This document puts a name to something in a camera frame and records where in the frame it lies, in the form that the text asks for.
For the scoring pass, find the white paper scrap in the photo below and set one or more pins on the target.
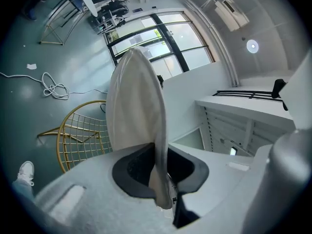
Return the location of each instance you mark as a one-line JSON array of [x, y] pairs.
[[31, 66]]

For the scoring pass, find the white ceiling pipes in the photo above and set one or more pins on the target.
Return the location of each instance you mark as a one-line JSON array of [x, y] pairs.
[[220, 47]]

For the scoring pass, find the person's white shoe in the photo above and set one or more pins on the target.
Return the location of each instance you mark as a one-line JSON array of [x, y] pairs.
[[26, 170]]

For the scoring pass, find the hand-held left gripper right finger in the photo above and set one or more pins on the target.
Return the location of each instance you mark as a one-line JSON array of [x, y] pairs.
[[219, 179]]

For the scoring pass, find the white desk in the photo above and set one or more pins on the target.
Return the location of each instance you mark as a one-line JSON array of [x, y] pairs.
[[107, 21]]

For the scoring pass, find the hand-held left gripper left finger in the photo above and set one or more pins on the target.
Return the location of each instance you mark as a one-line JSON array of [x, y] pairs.
[[97, 191]]

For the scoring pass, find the person's blue jeans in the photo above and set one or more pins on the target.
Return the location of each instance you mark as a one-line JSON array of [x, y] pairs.
[[23, 190]]

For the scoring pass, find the round ceiling lamp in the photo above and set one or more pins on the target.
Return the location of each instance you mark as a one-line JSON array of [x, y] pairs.
[[252, 46]]

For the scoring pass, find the black framed glass door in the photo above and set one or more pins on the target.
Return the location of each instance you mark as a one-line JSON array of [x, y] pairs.
[[185, 38]]

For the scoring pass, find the white ceiling air conditioner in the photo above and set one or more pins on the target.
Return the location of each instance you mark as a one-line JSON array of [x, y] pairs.
[[231, 13]]

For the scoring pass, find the white round table gold base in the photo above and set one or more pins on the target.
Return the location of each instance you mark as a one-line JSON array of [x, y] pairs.
[[89, 1]]

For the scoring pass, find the black railing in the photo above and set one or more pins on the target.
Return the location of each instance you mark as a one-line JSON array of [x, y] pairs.
[[243, 91]]

